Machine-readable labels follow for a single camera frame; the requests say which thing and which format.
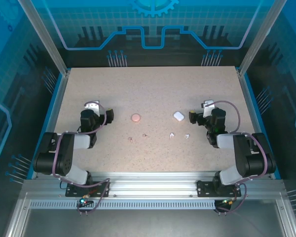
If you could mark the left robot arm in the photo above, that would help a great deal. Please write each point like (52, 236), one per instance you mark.
(64, 153)

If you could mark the pink round charging case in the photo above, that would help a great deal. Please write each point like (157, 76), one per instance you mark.
(135, 117)

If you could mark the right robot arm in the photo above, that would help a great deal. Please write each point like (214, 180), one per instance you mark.
(241, 153)

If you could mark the white earbud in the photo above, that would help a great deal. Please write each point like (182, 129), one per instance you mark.
(171, 135)
(186, 136)

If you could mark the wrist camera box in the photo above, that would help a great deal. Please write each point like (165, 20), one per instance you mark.
(208, 108)
(93, 107)

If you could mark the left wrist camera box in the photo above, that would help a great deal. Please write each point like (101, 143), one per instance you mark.
(93, 107)

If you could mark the aluminium frame post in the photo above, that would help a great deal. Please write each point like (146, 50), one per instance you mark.
(261, 37)
(44, 37)

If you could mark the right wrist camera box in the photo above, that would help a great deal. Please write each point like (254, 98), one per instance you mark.
(208, 108)

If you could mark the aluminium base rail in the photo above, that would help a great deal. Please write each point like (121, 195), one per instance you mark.
(150, 182)

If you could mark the aluminium table side rail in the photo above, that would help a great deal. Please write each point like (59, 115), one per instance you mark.
(53, 118)
(252, 111)

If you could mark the white charging case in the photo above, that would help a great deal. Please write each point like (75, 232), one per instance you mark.
(178, 116)

